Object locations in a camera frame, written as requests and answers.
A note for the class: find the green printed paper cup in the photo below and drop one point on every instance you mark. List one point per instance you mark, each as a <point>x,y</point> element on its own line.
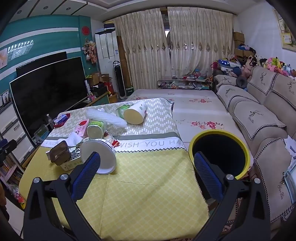
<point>122,109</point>
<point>96,129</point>

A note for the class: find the green floral tea box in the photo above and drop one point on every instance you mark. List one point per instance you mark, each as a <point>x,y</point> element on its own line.
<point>74,160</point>

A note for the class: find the shelf of books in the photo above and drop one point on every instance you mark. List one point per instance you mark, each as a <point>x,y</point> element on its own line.
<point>10,180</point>

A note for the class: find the blue white small box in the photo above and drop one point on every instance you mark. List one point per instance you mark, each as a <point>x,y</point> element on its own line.
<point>62,118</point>

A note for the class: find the white green box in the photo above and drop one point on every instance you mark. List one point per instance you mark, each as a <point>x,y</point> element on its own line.
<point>126,92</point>

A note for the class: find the glass coffee table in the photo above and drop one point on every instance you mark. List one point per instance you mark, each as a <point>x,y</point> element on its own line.
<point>166,83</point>

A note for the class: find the clear water bottle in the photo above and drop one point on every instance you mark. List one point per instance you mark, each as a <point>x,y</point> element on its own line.
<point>50,121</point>

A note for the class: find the yellow green patterned tablecloth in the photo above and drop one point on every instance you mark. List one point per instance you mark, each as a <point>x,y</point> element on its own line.
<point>143,176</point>

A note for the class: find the grey neck pillow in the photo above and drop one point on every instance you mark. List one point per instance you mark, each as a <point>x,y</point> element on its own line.
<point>241,81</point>

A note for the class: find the white drawer unit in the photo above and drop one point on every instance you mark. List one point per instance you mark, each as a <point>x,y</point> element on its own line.
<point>11,129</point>

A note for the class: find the open cardboard box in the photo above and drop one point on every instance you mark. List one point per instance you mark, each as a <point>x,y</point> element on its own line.
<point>98,78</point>

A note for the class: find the hanging artificial flowers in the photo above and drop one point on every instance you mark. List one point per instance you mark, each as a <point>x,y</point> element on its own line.
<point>89,52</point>

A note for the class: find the cream curtain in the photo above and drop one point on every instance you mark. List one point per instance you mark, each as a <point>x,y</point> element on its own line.
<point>141,51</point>
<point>201,41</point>

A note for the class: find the white tower fan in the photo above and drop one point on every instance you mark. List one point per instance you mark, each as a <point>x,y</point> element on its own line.
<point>116,81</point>

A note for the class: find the large black television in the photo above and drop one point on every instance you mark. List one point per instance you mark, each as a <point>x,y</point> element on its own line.
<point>46,97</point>

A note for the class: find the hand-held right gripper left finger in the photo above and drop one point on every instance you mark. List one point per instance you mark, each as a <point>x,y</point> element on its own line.
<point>86,176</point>

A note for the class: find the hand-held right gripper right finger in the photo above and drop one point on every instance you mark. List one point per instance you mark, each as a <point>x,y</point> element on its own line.
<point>208,176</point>

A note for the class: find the row of plush toys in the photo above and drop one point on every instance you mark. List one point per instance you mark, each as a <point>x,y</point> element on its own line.
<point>270,62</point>

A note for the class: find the black bin with yellow rim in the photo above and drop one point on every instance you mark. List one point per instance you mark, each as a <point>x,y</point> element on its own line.
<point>222,148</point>

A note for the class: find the teal television cabinet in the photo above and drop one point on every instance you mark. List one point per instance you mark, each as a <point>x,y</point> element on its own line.
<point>97,100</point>

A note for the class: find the large white paper cup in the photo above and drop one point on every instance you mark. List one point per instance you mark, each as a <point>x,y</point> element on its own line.
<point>101,154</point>

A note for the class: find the pile of toys and books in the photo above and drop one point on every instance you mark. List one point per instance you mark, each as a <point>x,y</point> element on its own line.
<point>194,80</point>

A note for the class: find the framed flower painting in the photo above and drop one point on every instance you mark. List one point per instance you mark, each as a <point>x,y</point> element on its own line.
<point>285,34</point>

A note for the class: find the brown leather case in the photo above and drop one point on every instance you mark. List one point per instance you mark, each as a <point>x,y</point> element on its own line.
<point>59,153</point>

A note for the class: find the floral bed sheet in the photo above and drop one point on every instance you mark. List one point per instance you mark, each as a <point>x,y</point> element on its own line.
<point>196,111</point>

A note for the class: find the red round wall ornament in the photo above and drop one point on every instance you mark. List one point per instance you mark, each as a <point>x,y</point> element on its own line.
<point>85,30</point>

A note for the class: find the loose white papers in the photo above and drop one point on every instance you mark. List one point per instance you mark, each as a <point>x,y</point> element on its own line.
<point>290,146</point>

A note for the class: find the white printed tube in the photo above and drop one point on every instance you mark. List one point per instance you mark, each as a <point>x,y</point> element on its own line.
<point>87,89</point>

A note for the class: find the red white snack wrapper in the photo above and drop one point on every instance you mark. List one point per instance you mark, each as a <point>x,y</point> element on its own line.
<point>112,141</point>

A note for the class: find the small wall picture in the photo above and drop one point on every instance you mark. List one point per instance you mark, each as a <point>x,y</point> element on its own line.
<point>3,59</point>

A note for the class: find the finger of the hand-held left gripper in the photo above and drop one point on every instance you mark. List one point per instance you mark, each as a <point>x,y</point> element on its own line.
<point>9,149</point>

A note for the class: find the red flat box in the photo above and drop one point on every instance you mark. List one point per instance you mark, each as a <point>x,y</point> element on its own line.
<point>59,125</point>

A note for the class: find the clear green container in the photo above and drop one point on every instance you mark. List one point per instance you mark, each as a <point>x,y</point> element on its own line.
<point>41,134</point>

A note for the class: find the dark box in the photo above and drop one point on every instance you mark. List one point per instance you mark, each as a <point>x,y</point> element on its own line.
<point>109,26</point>

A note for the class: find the beige sofa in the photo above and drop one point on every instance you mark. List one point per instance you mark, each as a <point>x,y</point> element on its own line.
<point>259,111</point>

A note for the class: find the stack of cardboard boxes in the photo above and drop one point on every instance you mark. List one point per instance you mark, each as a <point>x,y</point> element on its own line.
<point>239,41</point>

